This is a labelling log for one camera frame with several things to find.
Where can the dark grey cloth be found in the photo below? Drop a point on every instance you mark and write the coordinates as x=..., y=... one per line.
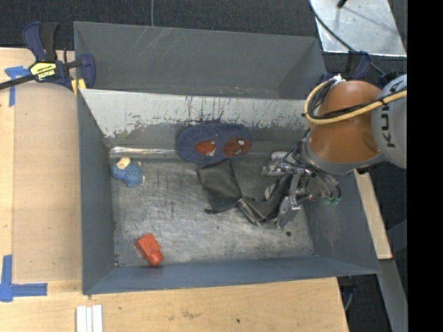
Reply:
x=221, y=185

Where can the clear plastic strip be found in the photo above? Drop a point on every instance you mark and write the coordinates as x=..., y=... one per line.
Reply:
x=142, y=150

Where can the blue toy animal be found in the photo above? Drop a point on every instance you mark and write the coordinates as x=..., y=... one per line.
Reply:
x=129, y=175

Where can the pale wood board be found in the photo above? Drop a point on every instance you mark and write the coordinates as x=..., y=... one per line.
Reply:
x=45, y=185

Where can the grey metal bin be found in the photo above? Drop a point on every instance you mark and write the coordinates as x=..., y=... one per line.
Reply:
x=207, y=244

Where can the black folded pouch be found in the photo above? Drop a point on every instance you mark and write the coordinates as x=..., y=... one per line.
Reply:
x=259, y=209

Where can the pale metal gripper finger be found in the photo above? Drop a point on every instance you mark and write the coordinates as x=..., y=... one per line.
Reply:
x=277, y=190
x=289, y=209

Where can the red plastic block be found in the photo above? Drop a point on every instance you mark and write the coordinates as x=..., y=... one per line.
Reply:
x=149, y=248

